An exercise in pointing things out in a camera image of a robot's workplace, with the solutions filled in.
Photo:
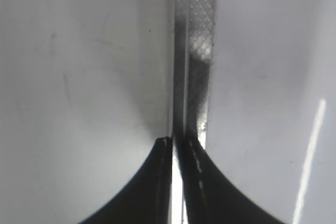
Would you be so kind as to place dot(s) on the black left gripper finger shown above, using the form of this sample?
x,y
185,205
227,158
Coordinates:
x,y
210,197

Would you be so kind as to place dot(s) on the white board with grey frame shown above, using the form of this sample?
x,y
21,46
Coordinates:
x,y
96,93

